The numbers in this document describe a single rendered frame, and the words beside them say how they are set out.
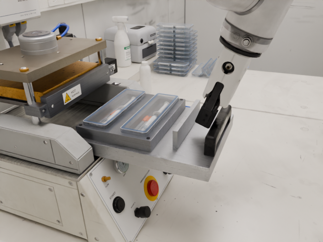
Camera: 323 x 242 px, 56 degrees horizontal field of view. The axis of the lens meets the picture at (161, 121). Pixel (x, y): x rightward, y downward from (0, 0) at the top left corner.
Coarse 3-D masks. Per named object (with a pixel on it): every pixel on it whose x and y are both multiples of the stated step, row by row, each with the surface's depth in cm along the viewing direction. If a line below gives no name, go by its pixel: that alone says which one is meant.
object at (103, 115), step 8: (120, 96) 71; (128, 96) 71; (136, 96) 71; (112, 104) 67; (120, 104) 67; (128, 104) 67; (96, 112) 64; (104, 112) 64; (112, 112) 64; (120, 112) 64; (88, 120) 61; (96, 120) 61; (104, 120) 61
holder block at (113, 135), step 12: (132, 108) 67; (180, 108) 69; (120, 120) 63; (168, 120) 62; (84, 132) 61; (96, 132) 59; (108, 132) 58; (120, 132) 58; (156, 132) 58; (120, 144) 58; (132, 144) 57; (144, 144) 56; (156, 144) 58
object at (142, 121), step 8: (160, 96) 71; (168, 96) 71; (176, 96) 71; (152, 104) 67; (160, 104) 67; (168, 104) 67; (144, 112) 63; (152, 112) 63; (160, 112) 63; (128, 120) 60; (136, 120) 60; (144, 120) 60; (152, 120) 60; (128, 128) 58; (136, 128) 57; (144, 128) 57
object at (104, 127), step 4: (140, 96) 74; (144, 96) 73; (136, 100) 69; (104, 104) 67; (132, 104) 68; (128, 108) 66; (124, 112) 65; (116, 116) 62; (120, 116) 63; (112, 120) 61; (116, 120) 62; (84, 124) 61; (88, 124) 60; (92, 124) 60; (96, 124) 59; (100, 124) 59; (108, 124) 59; (100, 128) 60; (104, 128) 59
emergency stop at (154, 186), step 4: (152, 180) 74; (148, 184) 73; (152, 184) 74; (156, 184) 75; (148, 188) 73; (152, 188) 73; (156, 188) 75; (148, 192) 73; (152, 192) 73; (156, 192) 74
